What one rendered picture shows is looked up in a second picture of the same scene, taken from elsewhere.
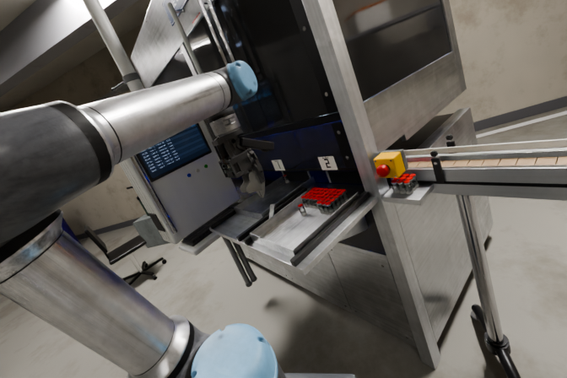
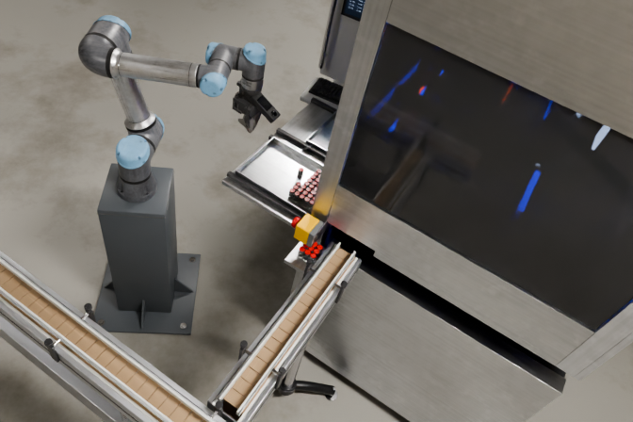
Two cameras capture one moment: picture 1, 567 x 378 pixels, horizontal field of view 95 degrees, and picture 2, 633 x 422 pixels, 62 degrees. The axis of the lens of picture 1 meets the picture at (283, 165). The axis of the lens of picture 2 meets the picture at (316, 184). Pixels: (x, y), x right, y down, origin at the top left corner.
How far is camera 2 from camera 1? 1.69 m
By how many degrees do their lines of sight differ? 56
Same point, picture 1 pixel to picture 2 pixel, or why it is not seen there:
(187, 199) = not seen: hidden behind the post
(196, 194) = not seen: hidden behind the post
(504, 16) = not seen: outside the picture
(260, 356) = (130, 158)
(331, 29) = (339, 120)
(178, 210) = (342, 55)
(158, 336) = (133, 117)
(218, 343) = (137, 141)
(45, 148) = (96, 68)
